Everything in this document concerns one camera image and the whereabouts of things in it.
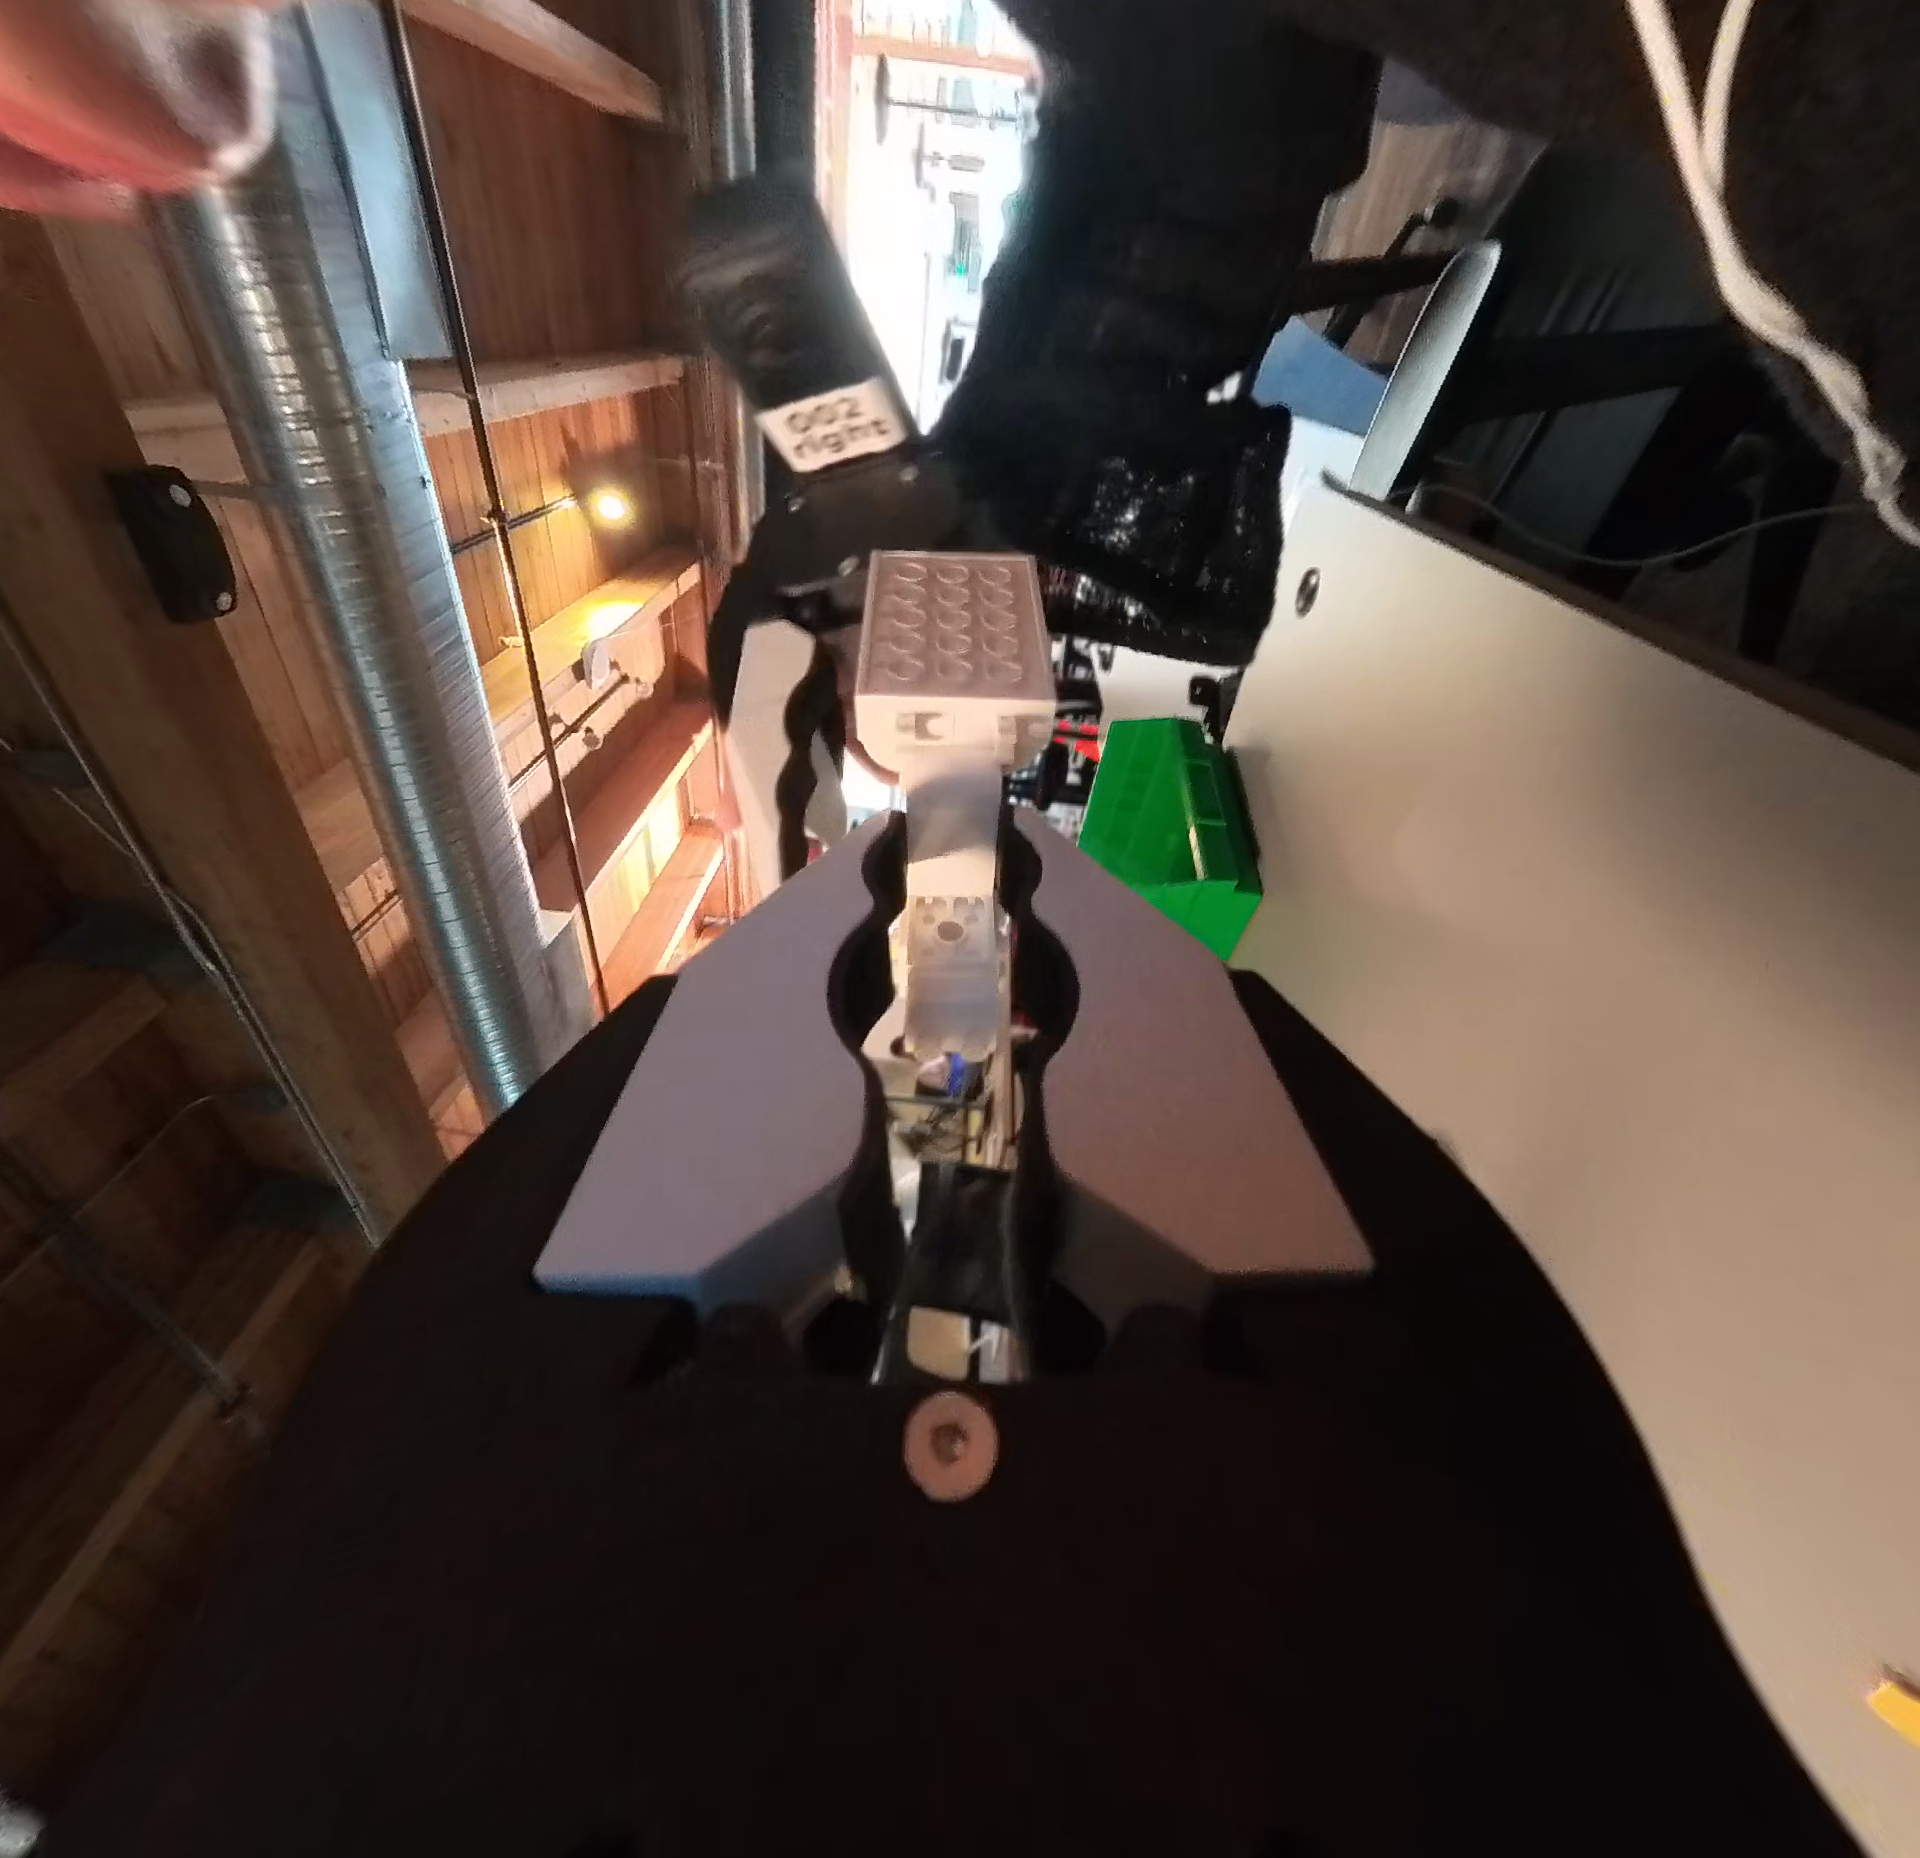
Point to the green plastic bin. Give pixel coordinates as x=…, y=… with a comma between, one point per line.
x=1161, y=822

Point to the glowing ceiling lamp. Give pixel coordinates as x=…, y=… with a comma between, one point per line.
x=608, y=504

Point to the yellow lego piece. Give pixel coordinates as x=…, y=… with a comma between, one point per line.
x=1899, y=1707

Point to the corrugated silver air duct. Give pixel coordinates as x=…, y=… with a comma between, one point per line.
x=375, y=612

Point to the person's black sweater torso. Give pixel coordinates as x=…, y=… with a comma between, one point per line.
x=1575, y=27

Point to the black vertical pipe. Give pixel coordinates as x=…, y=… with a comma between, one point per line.
x=784, y=43

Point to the black wall-mounted device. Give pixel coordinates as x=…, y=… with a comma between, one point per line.
x=178, y=540

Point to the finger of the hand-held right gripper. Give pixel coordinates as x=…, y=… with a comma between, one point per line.
x=762, y=748

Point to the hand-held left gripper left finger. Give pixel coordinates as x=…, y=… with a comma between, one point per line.
x=705, y=1136

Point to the white lego assembly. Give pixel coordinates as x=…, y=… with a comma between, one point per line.
x=946, y=656

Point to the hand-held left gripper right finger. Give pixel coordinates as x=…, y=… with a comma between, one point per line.
x=1198, y=1136

